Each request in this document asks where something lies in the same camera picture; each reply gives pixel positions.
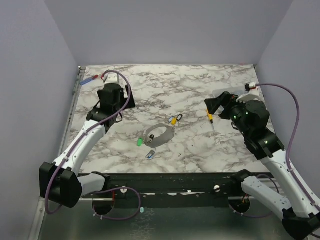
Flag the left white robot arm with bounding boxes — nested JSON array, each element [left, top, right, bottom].
[[39, 83, 136, 208]]

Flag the large grey metal keyring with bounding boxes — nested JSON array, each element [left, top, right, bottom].
[[142, 123, 175, 148]]

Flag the yellow key tag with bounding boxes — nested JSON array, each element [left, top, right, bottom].
[[170, 117, 177, 126]]

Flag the left aluminium rail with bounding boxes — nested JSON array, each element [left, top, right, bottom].
[[57, 66, 87, 157]]

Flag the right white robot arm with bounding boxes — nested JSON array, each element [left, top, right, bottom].
[[204, 91, 320, 240]]

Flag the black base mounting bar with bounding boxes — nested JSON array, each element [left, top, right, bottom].
[[82, 172, 261, 208]]

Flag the blue red screwdriver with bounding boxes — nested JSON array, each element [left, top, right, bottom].
[[79, 74, 105, 86]]

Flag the yellow handled screwdriver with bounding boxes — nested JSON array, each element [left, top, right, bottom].
[[206, 109, 215, 130]]

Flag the clear plastic screw box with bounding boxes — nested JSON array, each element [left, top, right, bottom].
[[212, 86, 248, 112]]

